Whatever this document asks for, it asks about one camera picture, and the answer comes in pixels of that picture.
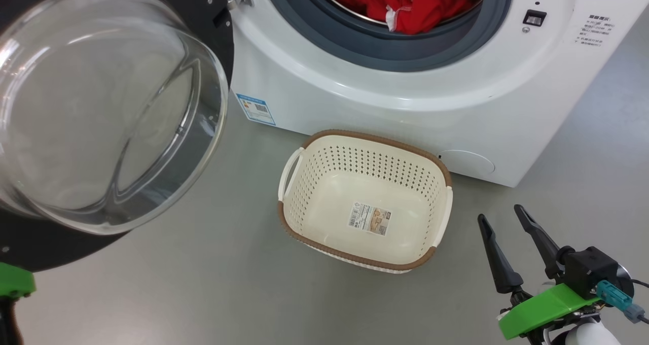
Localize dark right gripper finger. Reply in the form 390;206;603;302
514;204;563;280
478;214;524;294

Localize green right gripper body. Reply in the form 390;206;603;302
498;277;606;345

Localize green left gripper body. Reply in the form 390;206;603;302
0;262;37;299

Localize black glass washing machine door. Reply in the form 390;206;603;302
0;0;235;272

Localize red and white garment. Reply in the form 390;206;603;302
334;0;470;35

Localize product label sticker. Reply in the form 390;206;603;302
347;201;393;236

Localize cream basket with brown rim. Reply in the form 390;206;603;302
277;129;453;274

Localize white front-load washing machine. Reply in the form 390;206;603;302
223;0;649;188

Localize black door latch slot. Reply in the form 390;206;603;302
522;9;548;28

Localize printed text warning sticker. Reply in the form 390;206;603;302
574;14;612;47

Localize blue energy label sticker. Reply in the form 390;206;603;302
236;93;277;126

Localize teal-plug right camera cable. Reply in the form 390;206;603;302
596;279;649;326

